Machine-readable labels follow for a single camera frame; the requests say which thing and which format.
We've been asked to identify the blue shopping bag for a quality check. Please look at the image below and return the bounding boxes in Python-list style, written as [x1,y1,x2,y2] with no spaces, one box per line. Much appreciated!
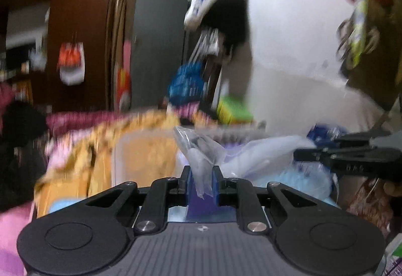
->
[307,124,347,147]

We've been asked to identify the dark red wooden wardrobe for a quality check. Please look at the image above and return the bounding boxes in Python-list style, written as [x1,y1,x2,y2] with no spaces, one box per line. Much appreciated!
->
[1,0,113,112]

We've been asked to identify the yellow patterned blanket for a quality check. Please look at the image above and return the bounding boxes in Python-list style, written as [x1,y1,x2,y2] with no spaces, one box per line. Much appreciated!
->
[34,111,218,211]

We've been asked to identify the clear plastic bag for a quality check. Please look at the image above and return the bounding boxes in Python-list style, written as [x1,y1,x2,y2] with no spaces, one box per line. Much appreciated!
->
[174,126,226,198]

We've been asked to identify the green lidded box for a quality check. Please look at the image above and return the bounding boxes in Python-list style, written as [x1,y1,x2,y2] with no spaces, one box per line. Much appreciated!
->
[217,96,254,125]

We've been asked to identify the brown hanging tote bag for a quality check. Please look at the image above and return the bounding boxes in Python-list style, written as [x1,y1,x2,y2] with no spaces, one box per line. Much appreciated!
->
[337,0,401,111]

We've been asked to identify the white and black hoodie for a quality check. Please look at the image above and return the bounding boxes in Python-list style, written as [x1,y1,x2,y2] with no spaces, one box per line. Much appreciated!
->
[184,0,247,55]

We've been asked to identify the orange and white hanging bag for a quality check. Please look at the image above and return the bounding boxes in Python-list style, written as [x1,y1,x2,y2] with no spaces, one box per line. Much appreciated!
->
[57,43,85,86]

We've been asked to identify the blue plastic bag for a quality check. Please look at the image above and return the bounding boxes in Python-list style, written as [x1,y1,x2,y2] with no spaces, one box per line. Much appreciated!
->
[168,63,205,106]

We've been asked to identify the clear plastic basket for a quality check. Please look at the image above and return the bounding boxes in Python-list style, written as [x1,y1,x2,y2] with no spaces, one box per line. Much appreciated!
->
[111,129,188,187]

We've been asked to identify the grey door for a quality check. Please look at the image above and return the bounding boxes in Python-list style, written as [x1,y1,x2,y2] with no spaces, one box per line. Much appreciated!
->
[130,0,187,109]

